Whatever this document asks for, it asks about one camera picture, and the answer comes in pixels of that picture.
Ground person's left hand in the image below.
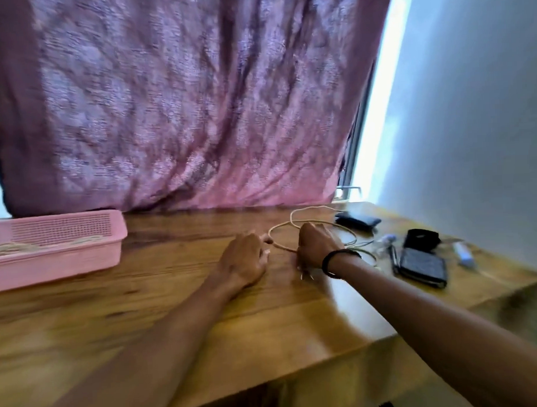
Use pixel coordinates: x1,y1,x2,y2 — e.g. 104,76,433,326
214,229,276,291

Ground person's right hand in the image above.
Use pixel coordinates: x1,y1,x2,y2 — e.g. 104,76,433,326
294,220,346,271

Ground yellowish cable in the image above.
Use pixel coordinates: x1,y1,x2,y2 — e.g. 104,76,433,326
267,214,379,272

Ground wooden drawer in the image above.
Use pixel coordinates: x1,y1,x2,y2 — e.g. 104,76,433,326
161,331,435,407

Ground pink plastic basket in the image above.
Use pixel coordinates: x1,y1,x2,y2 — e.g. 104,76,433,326
0,209,130,294

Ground person's left forearm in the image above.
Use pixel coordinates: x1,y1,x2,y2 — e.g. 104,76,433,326
33,272,241,407

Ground person's right forearm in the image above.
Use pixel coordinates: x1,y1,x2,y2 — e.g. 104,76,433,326
329,244,537,407

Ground wooden desk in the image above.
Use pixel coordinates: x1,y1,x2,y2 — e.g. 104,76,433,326
0,195,537,407

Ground black wristband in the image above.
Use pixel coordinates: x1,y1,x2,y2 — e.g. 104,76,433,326
321,248,363,281

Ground black wallet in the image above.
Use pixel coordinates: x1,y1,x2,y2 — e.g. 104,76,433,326
334,210,383,234

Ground metal window latch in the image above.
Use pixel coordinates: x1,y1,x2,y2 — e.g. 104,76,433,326
334,185,364,202

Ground clear plastic bottle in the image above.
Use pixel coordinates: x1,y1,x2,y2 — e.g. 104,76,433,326
374,234,399,256

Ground black rolled band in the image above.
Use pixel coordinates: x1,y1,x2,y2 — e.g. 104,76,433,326
402,228,441,253

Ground dark grey textured pouch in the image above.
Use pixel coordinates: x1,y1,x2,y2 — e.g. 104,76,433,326
397,246,449,290

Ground white tube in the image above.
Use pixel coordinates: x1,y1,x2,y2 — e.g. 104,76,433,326
452,241,477,271

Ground purple patterned curtain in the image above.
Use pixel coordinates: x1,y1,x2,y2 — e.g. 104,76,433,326
0,0,403,219

